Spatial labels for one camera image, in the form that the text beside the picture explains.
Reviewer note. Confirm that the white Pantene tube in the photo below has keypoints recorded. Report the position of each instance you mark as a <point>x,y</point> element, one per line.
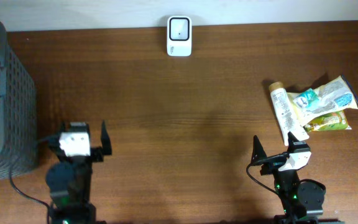
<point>285,114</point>

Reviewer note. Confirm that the teal tissue pack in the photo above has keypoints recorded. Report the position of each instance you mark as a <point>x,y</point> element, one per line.
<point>309,100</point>

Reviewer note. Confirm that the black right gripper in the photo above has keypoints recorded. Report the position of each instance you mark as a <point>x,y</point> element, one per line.
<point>258,151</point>

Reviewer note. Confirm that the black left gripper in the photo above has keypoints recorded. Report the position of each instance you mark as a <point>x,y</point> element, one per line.
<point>98,152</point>

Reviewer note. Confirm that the white snack bag gold trim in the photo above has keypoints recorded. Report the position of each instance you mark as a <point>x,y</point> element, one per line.
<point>337,95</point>

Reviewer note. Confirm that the grey plastic mesh basket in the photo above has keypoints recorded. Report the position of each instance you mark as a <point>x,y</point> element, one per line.
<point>18,114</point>

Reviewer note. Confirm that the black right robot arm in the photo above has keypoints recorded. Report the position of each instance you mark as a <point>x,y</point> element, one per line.
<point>302,200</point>

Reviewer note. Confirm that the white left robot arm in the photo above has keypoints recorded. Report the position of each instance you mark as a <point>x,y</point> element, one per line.
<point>69,180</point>

